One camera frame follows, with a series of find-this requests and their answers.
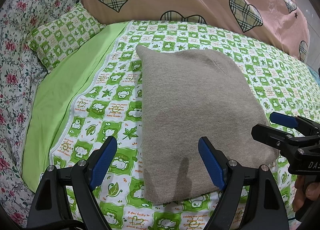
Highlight green printed pillow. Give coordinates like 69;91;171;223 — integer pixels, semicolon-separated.
27;2;107;73

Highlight person's right hand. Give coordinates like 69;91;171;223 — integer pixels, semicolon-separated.
292;177;320;220

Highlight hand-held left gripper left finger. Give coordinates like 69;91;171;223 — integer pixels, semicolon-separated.
26;136;118;230

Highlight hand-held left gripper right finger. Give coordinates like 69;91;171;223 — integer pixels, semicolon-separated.
198;137;290;230

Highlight floral quilt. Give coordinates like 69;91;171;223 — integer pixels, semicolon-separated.
0;0;87;228

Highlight beige knitted sweater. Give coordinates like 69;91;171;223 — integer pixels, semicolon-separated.
135;45;280;205

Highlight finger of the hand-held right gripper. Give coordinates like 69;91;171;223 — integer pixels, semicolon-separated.
269;111;320;136
251;124;304;156

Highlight green printed bed sheet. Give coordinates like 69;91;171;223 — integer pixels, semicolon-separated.
22;20;320;230

